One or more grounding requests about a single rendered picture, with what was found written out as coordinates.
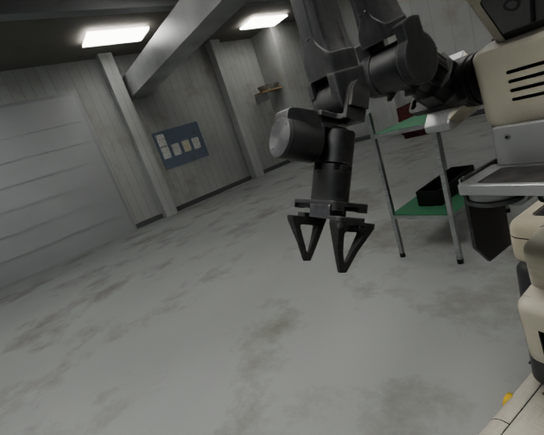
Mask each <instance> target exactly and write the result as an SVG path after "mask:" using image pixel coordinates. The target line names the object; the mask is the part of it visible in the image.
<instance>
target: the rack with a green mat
mask: <svg viewBox="0 0 544 435"><path fill-rule="evenodd" d="M365 117H366V121H367V124H368V128H369V132H370V138H371V141H372V145H373V148H374V152H375V156H376V162H377V165H378V169H379V173H380V176H381V180H382V184H383V190H384V194H385V198H386V201H387V205H388V208H389V215H390V218H391V222H392V225H393V229H394V232H395V239H396V242H397V246H398V249H399V253H400V257H405V256H406V255H405V251H404V248H403V244H402V237H401V233H400V230H399V226H398V223H397V218H405V219H449V224H450V228H451V232H452V239H453V244H454V248H455V253H456V257H457V263H458V264H464V258H463V255H462V249H461V245H460V240H459V233H458V228H457V224H456V219H455V217H457V216H458V214H459V213H461V212H462V211H463V210H464V209H465V202H464V197H463V195H460V194H459V192H458V193H457V194H456V195H455V196H453V197H451V193H450V188H449V184H448V179H447V175H446V170H447V164H446V157H445V152H444V148H443V143H442V139H441V134H440V132H435V133H431V134H432V138H433V145H434V150H435V154H436V159H437V163H438V168H439V172H440V180H441V185H442V189H443V193H444V198H445V202H446V203H445V204H443V205H435V206H419V205H418V200H417V197H415V198H413V199H411V200H410V201H409V202H407V203H406V204H405V205H404V206H402V207H401V208H400V209H398V210H397V211H395V209H394V205H393V201H392V198H391V194H390V190H389V184H388V181H387V177H386V173H385V169H384V165H383V159H382V156H381V152H380V148H379V145H378V141H377V138H382V137H386V136H393V135H398V134H401V133H406V132H410V131H414V130H418V129H425V123H426V120H427V114H425V115H421V116H417V117H416V116H413V117H410V118H408V119H406V120H404V121H402V122H399V123H397V124H395V125H393V126H391V127H388V128H387V129H384V130H382V131H379V132H377V133H376V131H375V127H374V123H373V120H372V116H371V113H367V114H366V115H365Z"/></svg>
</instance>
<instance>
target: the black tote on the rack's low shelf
mask: <svg viewBox="0 0 544 435"><path fill-rule="evenodd" d="M472 171H474V165H467V166H459V167H450V168H449V169H447V170H446V175H447V179H448V184H449V188H450V193H451V197H453V196H455V195H456V194H457V193H458V192H459V189H458V184H460V179H461V178H462V177H464V176H466V175H467V174H468V173H471V172H472ZM416 197H417V200H418V205H419V206H435V205H443V204H445V203H446V202H445V198H444V193H443V189H442V185H441V180H440V176H438V177H436V178H435V179H433V180H432V181H430V182H429V183H427V184H426V185H425V186H423V187H422V188H421V189H419V190H418V191H417V192H416Z"/></svg>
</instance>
